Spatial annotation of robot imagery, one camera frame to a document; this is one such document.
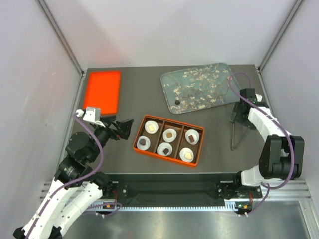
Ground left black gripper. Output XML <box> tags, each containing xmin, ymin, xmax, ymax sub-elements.
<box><xmin>88</xmin><ymin>115</ymin><xmax>134</xmax><ymax>162</ymax></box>

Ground white paper cup back-middle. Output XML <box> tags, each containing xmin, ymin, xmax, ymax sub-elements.
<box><xmin>162</xmin><ymin>128</ymin><xmax>177</xmax><ymax>143</ymax></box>

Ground white paper cup back-right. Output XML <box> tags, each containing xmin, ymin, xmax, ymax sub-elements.
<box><xmin>185</xmin><ymin>129</ymin><xmax>200</xmax><ymax>145</ymax></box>

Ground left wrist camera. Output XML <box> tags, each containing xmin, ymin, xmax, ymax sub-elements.
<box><xmin>75</xmin><ymin>107</ymin><xmax>105</xmax><ymax>127</ymax></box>

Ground brown oblong chocolate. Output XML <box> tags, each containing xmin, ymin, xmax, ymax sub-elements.
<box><xmin>188</xmin><ymin>135</ymin><xmax>195</xmax><ymax>142</ymax></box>

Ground floral blue tray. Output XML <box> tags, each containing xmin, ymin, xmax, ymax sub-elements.
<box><xmin>160</xmin><ymin>63</ymin><xmax>241</xmax><ymax>115</ymax></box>

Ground white heart chocolate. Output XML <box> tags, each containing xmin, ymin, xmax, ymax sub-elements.
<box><xmin>185</xmin><ymin>153</ymin><xmax>192</xmax><ymax>160</ymax></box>

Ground metal tongs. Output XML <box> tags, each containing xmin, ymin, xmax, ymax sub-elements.
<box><xmin>230</xmin><ymin>123</ymin><xmax>249</xmax><ymax>151</ymax></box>

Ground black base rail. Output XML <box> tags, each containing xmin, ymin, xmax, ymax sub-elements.
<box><xmin>108</xmin><ymin>173</ymin><xmax>249</xmax><ymax>207</ymax></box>

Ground orange chocolate box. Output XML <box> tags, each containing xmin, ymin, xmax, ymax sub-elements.
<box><xmin>133</xmin><ymin>115</ymin><xmax>204</xmax><ymax>168</ymax></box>

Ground white paper cup back-left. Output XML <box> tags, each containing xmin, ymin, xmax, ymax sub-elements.
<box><xmin>145</xmin><ymin>120</ymin><xmax>159</xmax><ymax>134</ymax></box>

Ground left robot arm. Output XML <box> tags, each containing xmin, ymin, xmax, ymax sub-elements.
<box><xmin>13</xmin><ymin>115</ymin><xmax>134</xmax><ymax>239</ymax></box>

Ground white paper cup front-left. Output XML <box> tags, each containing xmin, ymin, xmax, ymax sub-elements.
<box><xmin>137</xmin><ymin>136</ymin><xmax>151</xmax><ymax>151</ymax></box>

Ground white paper cup front-right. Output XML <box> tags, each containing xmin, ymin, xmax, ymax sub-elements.
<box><xmin>179</xmin><ymin>147</ymin><xmax>194</xmax><ymax>163</ymax></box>

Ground orange box lid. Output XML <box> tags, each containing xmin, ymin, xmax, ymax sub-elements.
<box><xmin>83</xmin><ymin>71</ymin><xmax>121</xmax><ymax>115</ymax></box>

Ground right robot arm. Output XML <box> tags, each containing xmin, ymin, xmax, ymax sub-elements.
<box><xmin>230</xmin><ymin>101</ymin><xmax>305</xmax><ymax>197</ymax></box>

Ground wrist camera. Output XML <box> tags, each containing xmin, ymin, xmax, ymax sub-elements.
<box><xmin>75</xmin><ymin>107</ymin><xmax>105</xmax><ymax>127</ymax></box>
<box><xmin>240</xmin><ymin>88</ymin><xmax>263</xmax><ymax>103</ymax></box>

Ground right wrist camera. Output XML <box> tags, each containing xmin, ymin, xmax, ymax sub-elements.
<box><xmin>240</xmin><ymin>88</ymin><xmax>263</xmax><ymax>103</ymax></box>

